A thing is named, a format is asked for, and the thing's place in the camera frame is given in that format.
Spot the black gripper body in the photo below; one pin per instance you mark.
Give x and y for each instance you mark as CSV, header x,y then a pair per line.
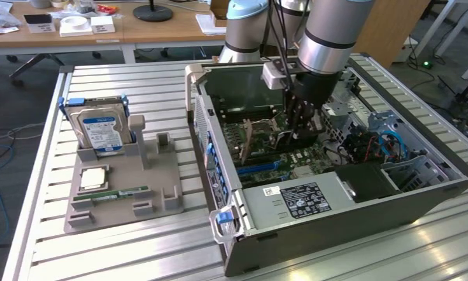
x,y
316,86

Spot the graphics card with metal bracket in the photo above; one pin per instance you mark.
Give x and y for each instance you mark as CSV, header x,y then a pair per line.
x,y
246,140

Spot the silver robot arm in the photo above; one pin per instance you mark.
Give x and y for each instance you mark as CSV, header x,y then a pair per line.
x,y
327,35

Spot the CPU socket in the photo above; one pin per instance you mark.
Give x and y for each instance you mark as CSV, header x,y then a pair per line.
x,y
266,126

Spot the green motherboard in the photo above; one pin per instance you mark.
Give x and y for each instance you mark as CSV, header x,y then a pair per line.
x,y
308,159

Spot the silver chipset heatsink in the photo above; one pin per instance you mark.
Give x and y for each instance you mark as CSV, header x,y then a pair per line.
x,y
301,172

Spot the blue expansion slot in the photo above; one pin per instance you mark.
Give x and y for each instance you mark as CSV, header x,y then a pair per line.
x,y
257,169

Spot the wooden cabinet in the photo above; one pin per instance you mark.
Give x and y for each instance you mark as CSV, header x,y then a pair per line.
x,y
385,26

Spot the grey power supply unit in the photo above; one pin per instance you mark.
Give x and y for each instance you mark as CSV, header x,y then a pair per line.
x,y
265,207

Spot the paper stack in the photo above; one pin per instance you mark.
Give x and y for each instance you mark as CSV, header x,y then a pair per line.
x,y
210,24

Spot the cardboard box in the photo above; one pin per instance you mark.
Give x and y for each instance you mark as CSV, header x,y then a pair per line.
x,y
217,8

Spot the blue case release latch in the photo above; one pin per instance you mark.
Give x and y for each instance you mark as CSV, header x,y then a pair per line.
x,y
222,218

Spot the grey open PC case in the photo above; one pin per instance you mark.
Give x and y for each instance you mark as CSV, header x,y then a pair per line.
x,y
335,234

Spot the black lamp base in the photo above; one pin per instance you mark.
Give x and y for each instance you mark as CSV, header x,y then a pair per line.
x,y
152,13

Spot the hard disk in blue caddy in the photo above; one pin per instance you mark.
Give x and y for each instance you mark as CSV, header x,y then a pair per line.
x,y
98,128

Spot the green RAM stick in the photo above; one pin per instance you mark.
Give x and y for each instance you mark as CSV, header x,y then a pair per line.
x,y
109,194

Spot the silver CPU chip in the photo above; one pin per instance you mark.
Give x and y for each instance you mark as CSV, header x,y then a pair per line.
x,y
93,178

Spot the grey parts rack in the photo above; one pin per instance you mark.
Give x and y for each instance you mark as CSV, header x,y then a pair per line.
x,y
120,216

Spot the small white label box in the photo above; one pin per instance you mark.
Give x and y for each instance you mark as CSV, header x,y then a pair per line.
x,y
101,24

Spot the white tape roll box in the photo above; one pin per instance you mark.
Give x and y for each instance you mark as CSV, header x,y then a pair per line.
x,y
76,26

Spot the black and white box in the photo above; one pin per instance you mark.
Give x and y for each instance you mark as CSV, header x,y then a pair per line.
x,y
40,23

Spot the wooden desk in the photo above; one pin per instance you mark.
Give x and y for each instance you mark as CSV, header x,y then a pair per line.
x,y
22,41

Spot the clear plastic bag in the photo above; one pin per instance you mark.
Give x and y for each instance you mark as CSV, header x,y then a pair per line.
x,y
0,13

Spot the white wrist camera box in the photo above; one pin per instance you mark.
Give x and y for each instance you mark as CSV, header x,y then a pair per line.
x,y
274,77

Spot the white table frame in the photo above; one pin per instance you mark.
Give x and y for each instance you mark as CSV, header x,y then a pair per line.
x,y
444,26

